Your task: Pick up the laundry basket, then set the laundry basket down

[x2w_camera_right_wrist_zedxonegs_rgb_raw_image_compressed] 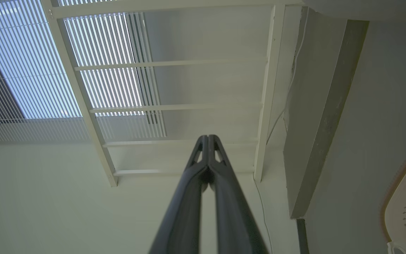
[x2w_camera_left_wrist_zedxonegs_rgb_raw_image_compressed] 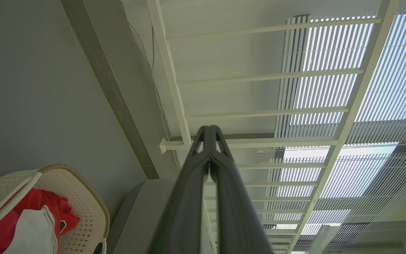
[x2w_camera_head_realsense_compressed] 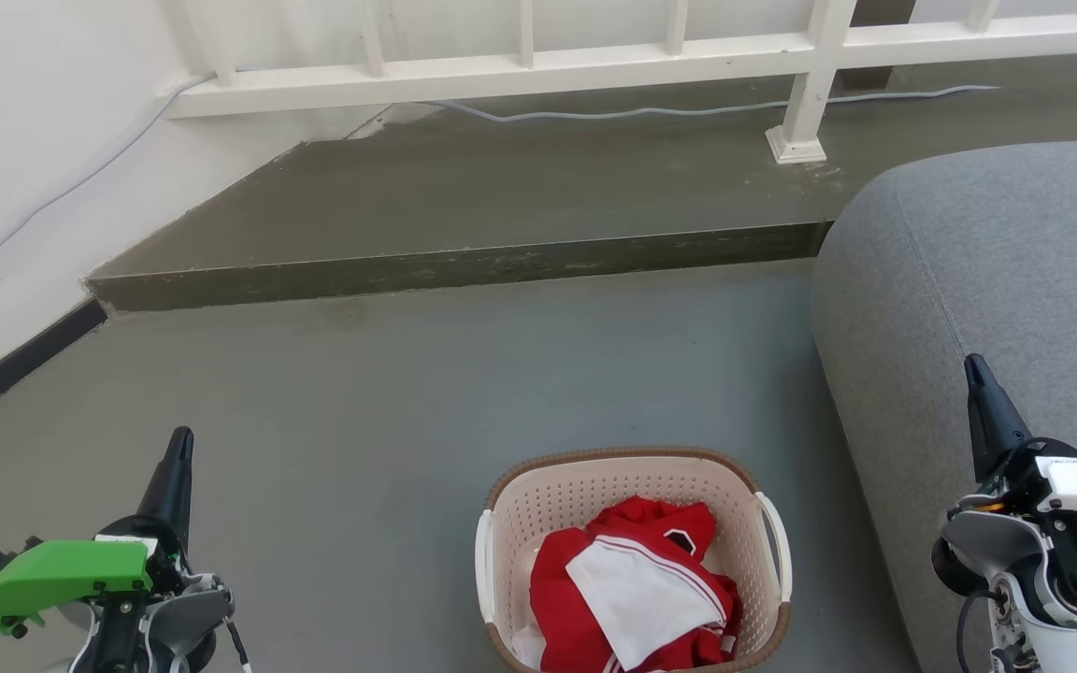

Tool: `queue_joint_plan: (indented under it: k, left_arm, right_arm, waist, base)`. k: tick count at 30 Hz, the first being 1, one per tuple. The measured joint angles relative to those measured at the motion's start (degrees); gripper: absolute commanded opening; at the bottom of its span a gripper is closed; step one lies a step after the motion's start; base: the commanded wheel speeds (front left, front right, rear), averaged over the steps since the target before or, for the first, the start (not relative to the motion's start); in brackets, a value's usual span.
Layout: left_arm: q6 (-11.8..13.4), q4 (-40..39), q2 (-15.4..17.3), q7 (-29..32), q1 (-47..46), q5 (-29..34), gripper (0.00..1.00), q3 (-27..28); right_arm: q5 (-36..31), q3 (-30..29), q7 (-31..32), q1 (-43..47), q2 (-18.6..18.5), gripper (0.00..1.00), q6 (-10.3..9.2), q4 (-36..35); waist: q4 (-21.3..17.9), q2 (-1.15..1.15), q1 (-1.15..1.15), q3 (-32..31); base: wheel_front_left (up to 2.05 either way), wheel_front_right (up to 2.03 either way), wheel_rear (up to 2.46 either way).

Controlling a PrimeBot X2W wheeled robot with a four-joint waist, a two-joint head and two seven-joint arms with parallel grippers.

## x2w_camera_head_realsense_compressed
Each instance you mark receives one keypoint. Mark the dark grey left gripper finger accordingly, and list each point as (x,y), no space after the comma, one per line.
(174,486)

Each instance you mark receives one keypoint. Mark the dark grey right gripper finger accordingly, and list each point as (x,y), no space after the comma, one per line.
(992,421)

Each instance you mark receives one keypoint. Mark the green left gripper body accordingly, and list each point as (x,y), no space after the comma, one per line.
(62,570)

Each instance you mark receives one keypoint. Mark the beige perforated laundry basket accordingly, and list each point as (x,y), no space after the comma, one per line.
(595,494)

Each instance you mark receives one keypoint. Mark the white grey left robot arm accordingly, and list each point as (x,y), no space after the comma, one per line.
(179,622)

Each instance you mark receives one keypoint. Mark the grey fabric sofa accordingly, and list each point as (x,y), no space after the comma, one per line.
(1015,262)

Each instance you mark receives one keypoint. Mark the black baseboard strip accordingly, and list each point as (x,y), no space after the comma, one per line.
(24,362)

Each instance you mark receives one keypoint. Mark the white cloth with red stripes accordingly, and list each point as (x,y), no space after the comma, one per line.
(641,598)

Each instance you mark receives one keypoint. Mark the red garment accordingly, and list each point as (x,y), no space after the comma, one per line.
(565,579)

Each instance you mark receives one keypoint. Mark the raised concrete step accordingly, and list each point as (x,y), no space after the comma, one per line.
(501,187)

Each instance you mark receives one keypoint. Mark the white wooden railing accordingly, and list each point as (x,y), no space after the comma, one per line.
(501,70)

